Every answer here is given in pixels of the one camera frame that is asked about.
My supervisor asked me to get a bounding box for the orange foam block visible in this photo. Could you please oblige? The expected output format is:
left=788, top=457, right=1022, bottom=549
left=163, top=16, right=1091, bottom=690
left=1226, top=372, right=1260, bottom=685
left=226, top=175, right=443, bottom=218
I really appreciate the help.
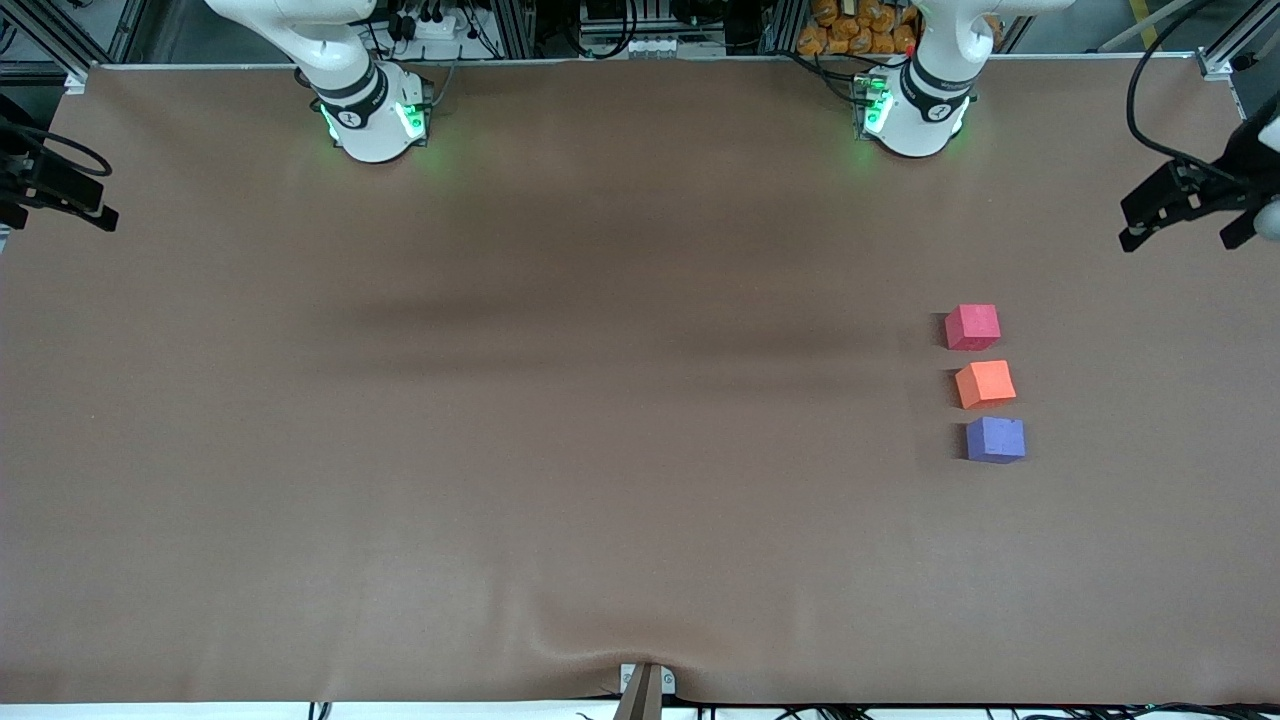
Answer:
left=954, top=360, right=1018, bottom=410

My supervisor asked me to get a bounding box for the red foam block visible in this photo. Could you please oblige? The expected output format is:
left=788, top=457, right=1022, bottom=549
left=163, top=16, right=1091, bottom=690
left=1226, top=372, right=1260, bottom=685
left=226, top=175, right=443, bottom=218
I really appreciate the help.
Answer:
left=944, top=304, right=1002, bottom=352

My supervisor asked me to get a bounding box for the purple foam block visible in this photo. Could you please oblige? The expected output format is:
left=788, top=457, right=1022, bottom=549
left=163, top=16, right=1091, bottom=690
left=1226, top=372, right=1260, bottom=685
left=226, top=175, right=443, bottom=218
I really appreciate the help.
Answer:
left=965, top=416, right=1027, bottom=465

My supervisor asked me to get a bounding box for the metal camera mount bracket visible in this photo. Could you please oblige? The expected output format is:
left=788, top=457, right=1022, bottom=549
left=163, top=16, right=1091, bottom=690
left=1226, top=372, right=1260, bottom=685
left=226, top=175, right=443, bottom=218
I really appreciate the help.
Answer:
left=618, top=662, right=677, bottom=720

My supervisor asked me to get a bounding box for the aluminium frame profile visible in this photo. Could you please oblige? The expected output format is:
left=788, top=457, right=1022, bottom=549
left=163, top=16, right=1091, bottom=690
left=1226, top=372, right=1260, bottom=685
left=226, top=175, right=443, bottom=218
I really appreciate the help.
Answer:
left=0, top=0, right=151, bottom=94
left=1200, top=0, right=1280, bottom=83

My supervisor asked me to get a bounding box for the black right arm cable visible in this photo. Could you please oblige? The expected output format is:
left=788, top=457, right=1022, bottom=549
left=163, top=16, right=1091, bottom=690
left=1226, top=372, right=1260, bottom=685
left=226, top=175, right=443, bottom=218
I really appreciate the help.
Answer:
left=18, top=125, right=114, bottom=179

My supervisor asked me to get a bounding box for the white power strip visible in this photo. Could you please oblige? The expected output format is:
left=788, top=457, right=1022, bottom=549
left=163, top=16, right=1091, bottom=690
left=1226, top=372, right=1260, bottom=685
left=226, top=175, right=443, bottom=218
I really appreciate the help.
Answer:
left=395, top=8, right=471, bottom=46

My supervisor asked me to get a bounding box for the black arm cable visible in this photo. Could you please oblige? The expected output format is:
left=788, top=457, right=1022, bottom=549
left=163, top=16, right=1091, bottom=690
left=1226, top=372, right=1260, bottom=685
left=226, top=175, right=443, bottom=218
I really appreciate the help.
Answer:
left=18, top=125, right=114, bottom=179
left=1126, top=0, right=1236, bottom=186

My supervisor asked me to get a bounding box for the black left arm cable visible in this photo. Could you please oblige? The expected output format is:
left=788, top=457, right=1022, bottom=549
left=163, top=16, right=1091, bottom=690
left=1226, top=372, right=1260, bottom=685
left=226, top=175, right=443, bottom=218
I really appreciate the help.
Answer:
left=1126, top=0, right=1236, bottom=186

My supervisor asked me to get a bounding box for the brown table mat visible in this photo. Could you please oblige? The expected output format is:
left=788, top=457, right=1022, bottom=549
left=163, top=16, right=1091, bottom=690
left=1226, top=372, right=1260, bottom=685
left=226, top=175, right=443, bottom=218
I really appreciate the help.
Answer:
left=0, top=55, right=1280, bottom=707

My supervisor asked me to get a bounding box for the orange snack bag pile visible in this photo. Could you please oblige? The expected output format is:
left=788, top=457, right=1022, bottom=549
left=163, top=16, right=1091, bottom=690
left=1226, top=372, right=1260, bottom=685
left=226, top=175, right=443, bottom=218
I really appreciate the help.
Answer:
left=797, top=0, right=919, bottom=57

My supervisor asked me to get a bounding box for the white terminal block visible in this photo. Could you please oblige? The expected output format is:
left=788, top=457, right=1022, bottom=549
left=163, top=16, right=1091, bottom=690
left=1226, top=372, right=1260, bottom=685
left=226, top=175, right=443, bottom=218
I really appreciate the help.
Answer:
left=582, top=34, right=726, bottom=59

